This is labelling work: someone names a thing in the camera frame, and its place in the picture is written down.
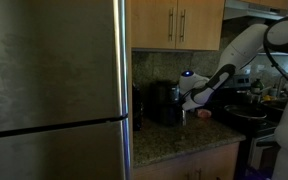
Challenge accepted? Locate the stainless steel refrigerator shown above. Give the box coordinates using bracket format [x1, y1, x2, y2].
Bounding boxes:
[0, 0, 132, 180]

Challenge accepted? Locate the black kitchen stove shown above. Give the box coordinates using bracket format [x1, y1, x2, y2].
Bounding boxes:
[213, 73, 284, 180]

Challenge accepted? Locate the green dish soap bottle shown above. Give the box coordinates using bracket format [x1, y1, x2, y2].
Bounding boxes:
[250, 78, 265, 95]

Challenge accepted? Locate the black air fryer body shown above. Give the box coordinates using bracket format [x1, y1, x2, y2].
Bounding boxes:
[148, 80, 182, 127]

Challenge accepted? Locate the wooden lower counter cabinet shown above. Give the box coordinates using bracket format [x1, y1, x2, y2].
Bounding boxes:
[132, 141, 242, 180]

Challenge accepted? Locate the metal sink faucet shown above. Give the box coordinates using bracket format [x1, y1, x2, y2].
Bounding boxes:
[276, 72, 288, 98]

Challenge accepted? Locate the range hood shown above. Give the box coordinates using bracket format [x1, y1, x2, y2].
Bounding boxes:
[223, 0, 288, 22]

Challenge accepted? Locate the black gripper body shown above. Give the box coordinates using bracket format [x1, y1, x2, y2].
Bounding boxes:
[178, 89, 194, 110]

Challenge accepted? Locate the wooden upper wall cabinet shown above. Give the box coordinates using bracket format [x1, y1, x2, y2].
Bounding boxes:
[130, 0, 226, 52]

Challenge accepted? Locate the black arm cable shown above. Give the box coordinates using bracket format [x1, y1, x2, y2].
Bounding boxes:
[263, 41, 288, 97]

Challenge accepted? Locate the black frying pan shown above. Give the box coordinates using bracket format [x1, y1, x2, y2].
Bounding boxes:
[223, 103, 269, 121]

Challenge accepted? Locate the metal cabinet door handle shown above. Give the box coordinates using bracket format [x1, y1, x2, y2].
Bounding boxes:
[179, 8, 187, 43]
[167, 7, 175, 43]

